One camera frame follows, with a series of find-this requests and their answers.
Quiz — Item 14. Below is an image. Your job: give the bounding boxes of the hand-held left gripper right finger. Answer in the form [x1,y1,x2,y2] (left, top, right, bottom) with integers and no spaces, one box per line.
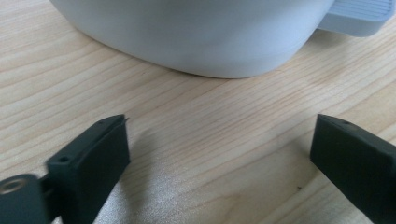
[309,113,396,224]

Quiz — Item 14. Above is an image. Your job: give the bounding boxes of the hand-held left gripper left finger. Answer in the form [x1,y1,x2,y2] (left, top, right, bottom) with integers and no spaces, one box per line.
[46,114,132,224]

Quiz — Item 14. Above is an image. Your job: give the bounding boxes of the white pot with handle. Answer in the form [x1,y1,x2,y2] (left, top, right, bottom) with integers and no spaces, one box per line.
[49,0,396,79]

